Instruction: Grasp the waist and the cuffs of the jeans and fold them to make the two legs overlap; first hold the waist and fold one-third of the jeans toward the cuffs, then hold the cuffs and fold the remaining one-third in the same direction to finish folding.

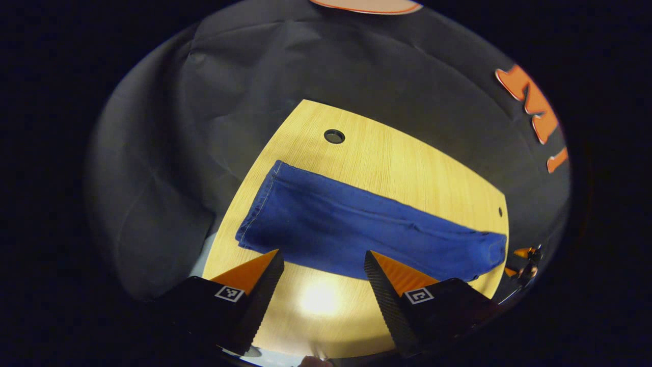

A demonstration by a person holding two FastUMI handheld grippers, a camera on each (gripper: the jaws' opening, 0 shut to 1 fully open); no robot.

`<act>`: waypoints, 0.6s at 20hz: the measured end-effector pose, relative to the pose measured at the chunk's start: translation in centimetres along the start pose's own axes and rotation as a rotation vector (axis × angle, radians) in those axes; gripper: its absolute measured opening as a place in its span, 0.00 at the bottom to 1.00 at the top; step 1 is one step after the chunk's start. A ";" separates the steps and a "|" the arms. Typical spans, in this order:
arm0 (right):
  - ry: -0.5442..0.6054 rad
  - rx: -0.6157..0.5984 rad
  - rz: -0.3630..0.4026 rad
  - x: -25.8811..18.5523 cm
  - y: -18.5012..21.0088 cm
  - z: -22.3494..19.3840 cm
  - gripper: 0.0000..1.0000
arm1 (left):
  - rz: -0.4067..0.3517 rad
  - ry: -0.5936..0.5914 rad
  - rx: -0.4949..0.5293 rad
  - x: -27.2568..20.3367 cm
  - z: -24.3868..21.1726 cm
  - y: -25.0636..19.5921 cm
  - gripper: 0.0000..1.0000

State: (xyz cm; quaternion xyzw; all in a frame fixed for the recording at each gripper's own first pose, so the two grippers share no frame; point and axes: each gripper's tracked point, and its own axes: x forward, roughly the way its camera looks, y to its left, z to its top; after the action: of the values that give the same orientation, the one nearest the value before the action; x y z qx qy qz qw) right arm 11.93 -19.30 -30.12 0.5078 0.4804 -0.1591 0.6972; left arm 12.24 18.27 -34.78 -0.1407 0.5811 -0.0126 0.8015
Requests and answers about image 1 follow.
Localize blue denim jeans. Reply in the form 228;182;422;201
235;160;508;282

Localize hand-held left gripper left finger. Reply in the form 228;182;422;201
152;249;285;356

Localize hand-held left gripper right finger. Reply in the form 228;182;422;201
364;250;499;358

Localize black backdrop cloth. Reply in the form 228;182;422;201
84;0;571;301

